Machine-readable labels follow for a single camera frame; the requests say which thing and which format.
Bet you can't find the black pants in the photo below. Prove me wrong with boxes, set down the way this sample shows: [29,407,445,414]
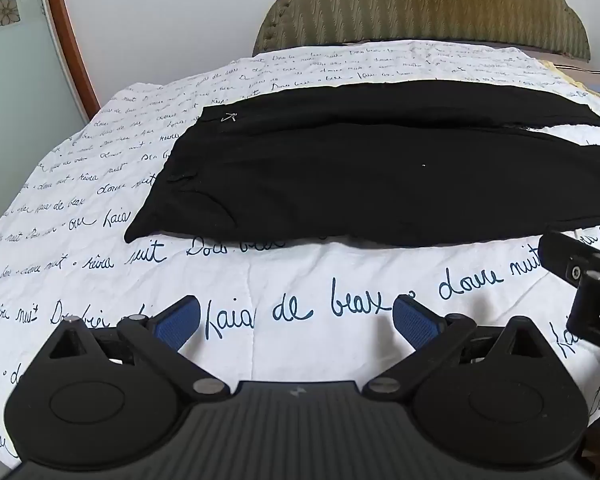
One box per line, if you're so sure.
[124,80,600,248]

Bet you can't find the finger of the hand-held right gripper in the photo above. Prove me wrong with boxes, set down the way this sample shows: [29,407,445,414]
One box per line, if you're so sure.
[537,230,600,347]

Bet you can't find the frosted glass door floral pattern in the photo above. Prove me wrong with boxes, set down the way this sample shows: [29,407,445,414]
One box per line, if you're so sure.
[0,0,90,261]

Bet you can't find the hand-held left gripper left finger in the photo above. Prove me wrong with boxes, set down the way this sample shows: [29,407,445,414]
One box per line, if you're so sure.
[49,294,232,404]

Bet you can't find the white blanket with script print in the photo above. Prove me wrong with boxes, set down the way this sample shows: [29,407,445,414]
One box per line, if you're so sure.
[0,39,600,467]

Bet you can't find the olive upholstered headboard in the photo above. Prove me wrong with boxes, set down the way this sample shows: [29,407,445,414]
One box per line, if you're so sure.
[252,0,592,63]

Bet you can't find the yellow blanket edge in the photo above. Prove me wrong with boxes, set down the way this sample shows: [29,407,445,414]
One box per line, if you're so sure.
[539,58,593,92]

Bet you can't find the brown wooden door frame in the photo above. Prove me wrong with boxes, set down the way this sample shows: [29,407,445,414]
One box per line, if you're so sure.
[39,0,101,117]

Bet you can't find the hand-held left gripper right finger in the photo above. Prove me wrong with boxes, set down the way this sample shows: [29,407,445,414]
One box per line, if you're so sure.
[362,294,547,404]

